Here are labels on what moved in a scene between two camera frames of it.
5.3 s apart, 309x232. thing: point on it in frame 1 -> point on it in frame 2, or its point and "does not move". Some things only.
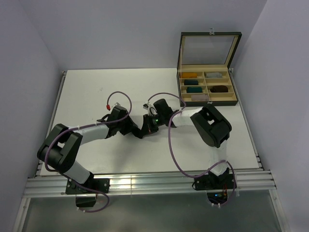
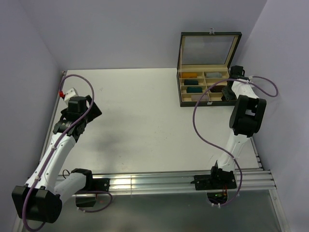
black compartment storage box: (203, 76) does not move
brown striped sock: (219, 88) does not move
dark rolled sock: (190, 82) does not move
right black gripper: (147, 124) -> (228, 96)
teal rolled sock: (194, 90) does not move
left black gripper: (130, 124) -> (94, 113)
